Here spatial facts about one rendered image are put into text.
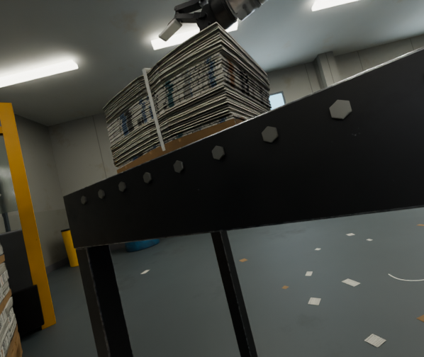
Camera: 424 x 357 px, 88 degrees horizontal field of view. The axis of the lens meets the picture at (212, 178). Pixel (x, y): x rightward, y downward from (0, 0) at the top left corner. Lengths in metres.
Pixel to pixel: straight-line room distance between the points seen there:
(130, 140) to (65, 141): 5.22
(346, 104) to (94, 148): 5.32
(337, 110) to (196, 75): 0.31
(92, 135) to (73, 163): 0.73
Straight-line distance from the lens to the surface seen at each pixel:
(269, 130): 0.24
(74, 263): 4.80
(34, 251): 2.32
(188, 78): 0.48
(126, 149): 0.60
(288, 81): 5.51
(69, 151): 5.70
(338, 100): 0.23
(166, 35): 0.76
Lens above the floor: 0.73
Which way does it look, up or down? 3 degrees up
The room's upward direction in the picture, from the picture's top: 14 degrees counter-clockwise
